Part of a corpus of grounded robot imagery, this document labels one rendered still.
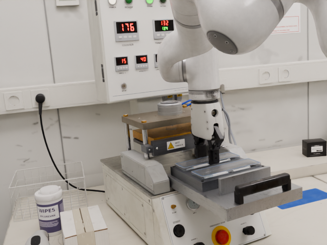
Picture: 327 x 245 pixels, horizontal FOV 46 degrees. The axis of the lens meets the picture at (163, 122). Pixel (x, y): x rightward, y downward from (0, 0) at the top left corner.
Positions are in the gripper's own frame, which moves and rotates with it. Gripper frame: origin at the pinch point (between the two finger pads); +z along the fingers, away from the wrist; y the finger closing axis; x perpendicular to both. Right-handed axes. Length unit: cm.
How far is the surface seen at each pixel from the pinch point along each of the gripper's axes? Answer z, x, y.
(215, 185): 4.0, 5.9, -12.6
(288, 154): 22, -70, 42
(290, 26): -36, -83, 53
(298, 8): -44, -87, 53
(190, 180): 3.1, 9.8, -7.1
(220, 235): 21.8, 0.3, -5.3
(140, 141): -1.2, 9.7, 24.6
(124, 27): -38, 8, 34
